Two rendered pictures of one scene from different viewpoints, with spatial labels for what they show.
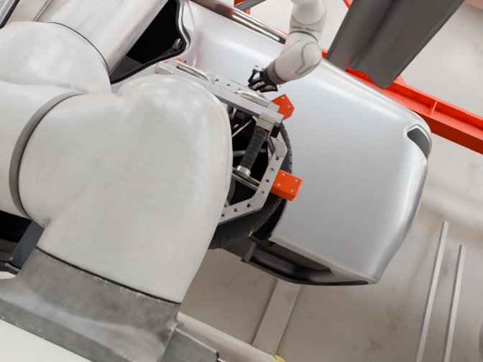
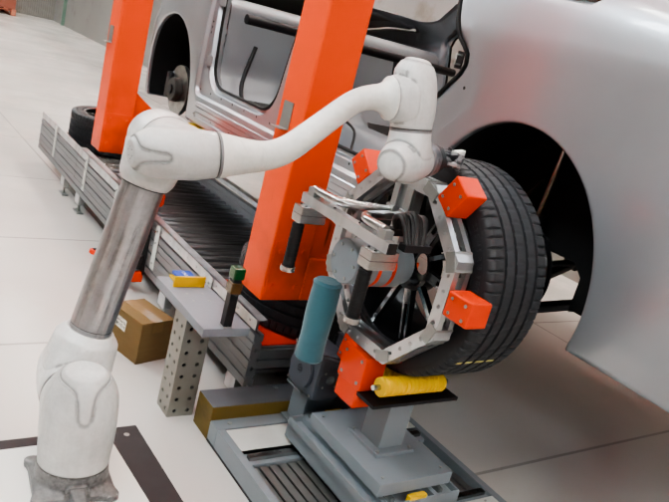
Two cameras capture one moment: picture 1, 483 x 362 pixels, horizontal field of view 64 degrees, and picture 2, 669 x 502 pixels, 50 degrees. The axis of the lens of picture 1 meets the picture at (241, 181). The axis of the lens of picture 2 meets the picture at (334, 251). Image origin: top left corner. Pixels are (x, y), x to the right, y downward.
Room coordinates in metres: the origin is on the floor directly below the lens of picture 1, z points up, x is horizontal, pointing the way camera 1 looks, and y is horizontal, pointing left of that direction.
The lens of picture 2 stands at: (-0.13, -1.26, 1.41)
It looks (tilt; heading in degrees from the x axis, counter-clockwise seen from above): 16 degrees down; 50
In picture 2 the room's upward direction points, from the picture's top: 15 degrees clockwise
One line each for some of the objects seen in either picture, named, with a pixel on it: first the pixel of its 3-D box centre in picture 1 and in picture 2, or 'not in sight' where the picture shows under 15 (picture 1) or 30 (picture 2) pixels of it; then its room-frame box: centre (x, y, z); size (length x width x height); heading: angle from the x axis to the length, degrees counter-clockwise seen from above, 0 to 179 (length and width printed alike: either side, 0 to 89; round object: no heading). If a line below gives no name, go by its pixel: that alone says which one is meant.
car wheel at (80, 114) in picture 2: not in sight; (117, 132); (1.84, 3.77, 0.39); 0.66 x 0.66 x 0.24
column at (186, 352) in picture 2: not in sight; (185, 358); (1.06, 0.81, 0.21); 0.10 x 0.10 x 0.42; 87
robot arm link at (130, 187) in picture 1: (149, 175); (79, 411); (0.42, 0.09, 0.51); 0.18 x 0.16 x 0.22; 77
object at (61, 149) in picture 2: not in sight; (116, 161); (1.83, 3.67, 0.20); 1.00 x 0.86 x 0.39; 87
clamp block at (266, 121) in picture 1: (264, 126); (378, 257); (1.08, 0.01, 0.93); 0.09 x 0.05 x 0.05; 177
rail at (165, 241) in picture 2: not in sight; (147, 232); (1.36, 1.95, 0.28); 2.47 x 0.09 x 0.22; 87
